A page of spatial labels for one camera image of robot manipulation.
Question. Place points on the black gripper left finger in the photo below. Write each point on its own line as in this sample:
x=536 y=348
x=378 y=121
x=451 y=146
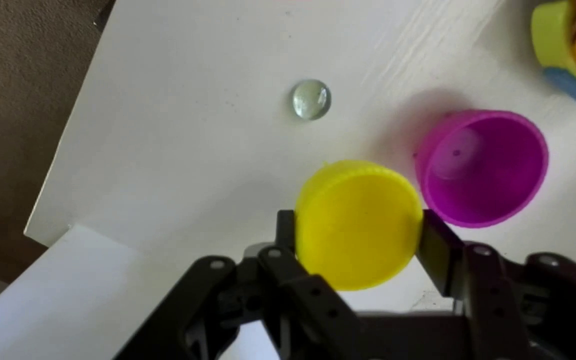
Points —
x=289 y=286

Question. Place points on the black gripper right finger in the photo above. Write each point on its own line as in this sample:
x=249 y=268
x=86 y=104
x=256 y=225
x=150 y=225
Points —
x=500 y=307

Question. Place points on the yellow plastic cup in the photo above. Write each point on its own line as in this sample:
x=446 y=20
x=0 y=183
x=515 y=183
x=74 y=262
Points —
x=359 y=226

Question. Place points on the magenta plastic cup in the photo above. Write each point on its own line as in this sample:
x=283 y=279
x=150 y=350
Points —
x=489 y=173

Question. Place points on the low white counter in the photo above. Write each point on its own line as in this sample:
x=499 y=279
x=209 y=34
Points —
x=201 y=132

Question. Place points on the clear glass pebble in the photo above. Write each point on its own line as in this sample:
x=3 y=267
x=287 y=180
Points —
x=310 y=100

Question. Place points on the orange toy car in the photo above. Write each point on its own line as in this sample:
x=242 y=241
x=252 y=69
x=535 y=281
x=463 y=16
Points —
x=574 y=46

